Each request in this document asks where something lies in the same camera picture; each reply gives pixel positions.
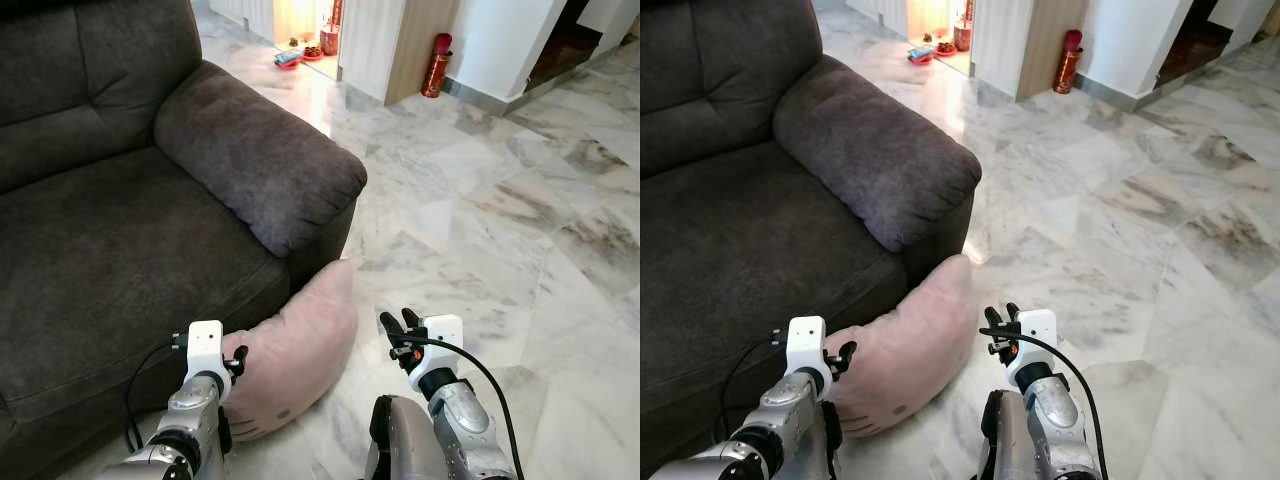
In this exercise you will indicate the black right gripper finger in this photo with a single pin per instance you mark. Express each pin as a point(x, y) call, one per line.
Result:
point(996, 323)
point(392, 328)
point(1014, 316)
point(413, 322)

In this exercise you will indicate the pink cat face pillow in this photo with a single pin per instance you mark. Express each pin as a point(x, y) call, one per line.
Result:
point(300, 350)
point(915, 345)

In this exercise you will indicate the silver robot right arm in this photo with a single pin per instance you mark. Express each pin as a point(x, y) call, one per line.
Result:
point(465, 420)
point(1060, 420)

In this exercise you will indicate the dark grey fabric sofa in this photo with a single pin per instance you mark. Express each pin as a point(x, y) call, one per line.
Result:
point(760, 230)
point(120, 230)

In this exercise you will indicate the red gold cylinder vase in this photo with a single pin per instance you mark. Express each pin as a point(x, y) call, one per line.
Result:
point(1068, 65)
point(437, 70)

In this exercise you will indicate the white slatted cabinet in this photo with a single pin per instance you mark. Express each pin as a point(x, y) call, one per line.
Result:
point(1015, 40)
point(385, 45)

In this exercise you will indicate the red tray with blue item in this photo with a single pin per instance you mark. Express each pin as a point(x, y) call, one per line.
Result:
point(920, 55)
point(288, 60)

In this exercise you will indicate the red brown jar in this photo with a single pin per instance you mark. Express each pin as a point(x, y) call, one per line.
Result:
point(330, 38)
point(962, 35)

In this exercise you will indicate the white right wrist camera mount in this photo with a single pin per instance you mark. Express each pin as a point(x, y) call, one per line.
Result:
point(1038, 330)
point(445, 335)

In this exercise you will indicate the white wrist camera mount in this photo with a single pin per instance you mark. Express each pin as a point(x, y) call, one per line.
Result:
point(805, 342)
point(1038, 330)
point(205, 345)
point(445, 335)

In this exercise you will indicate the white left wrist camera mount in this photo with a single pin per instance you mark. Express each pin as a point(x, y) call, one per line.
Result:
point(205, 345)
point(805, 342)

